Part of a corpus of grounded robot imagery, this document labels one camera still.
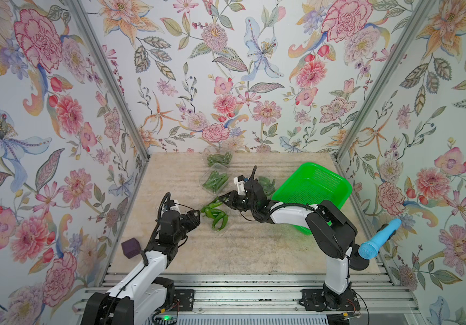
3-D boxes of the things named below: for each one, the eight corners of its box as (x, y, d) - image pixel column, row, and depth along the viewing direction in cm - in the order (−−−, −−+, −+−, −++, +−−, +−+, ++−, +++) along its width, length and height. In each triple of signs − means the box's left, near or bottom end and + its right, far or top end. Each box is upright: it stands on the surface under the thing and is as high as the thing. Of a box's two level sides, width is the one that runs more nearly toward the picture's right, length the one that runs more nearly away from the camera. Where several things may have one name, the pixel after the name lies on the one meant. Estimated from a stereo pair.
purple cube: (131, 262, 86) (124, 256, 81) (127, 248, 90) (120, 242, 84) (143, 255, 88) (137, 250, 82) (139, 243, 91) (133, 236, 86)
